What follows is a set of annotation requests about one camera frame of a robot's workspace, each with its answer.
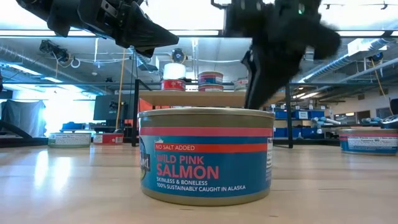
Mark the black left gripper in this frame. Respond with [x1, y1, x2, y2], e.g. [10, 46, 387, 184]
[77, 0, 180, 58]

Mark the round black ceiling device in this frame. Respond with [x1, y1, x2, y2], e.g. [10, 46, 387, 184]
[171, 48, 187, 64]

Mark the ribbed silver ventilation duct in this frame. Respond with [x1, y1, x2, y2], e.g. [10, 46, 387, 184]
[0, 45, 94, 91]

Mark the bright window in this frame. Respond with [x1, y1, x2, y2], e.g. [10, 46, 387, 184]
[42, 96, 96, 126]

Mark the dark fabric cover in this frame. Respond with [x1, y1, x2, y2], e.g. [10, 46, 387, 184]
[0, 99, 47, 138]

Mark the yellow hanging cable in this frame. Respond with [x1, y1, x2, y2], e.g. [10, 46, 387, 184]
[115, 48, 127, 130]

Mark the silver-top seafood can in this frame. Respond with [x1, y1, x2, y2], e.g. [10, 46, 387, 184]
[47, 132, 92, 149]

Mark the white cylindrical lamp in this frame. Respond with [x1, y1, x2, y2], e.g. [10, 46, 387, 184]
[163, 62, 187, 80]

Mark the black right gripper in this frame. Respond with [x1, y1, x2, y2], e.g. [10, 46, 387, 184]
[223, 2, 342, 110]

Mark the rectangular ceiling light panel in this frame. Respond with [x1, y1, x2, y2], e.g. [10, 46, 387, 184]
[169, 30, 220, 37]
[0, 30, 97, 37]
[337, 30, 386, 37]

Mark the wooden shelf with black frame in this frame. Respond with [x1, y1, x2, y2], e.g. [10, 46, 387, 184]
[131, 79, 295, 149]

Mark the yellow hanging cord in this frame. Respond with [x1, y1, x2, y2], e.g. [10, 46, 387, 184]
[369, 58, 394, 116]

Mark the black monitor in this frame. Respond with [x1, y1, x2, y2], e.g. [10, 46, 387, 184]
[93, 95, 136, 123]

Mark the black hanging camera device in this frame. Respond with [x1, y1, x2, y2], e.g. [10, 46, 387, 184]
[39, 39, 72, 64]

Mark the orange panel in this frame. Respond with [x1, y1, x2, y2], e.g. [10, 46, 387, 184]
[139, 98, 170, 112]

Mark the blue bin storage shelving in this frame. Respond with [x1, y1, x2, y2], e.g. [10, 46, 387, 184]
[270, 107, 326, 139]

